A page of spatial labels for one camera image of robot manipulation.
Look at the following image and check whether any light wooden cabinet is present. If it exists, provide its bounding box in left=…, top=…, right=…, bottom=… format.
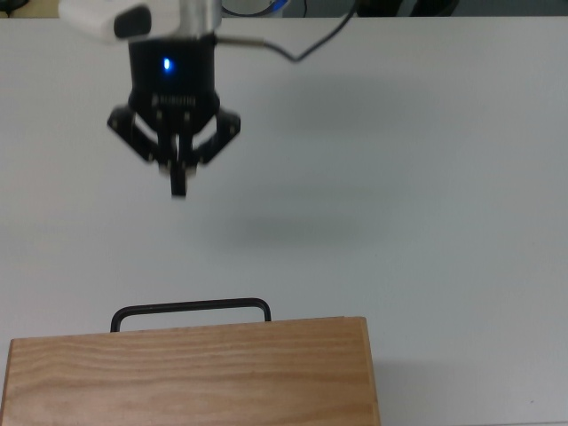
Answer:
left=0, top=314, right=382, bottom=426

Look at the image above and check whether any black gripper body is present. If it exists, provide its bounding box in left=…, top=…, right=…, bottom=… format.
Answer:
left=126, top=36, right=222, bottom=124

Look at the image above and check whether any black metal drawer handle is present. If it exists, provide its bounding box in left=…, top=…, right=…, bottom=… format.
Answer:
left=109, top=297, right=272, bottom=334

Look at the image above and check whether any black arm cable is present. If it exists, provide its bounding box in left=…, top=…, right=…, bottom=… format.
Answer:
left=216, top=0, right=359, bottom=63

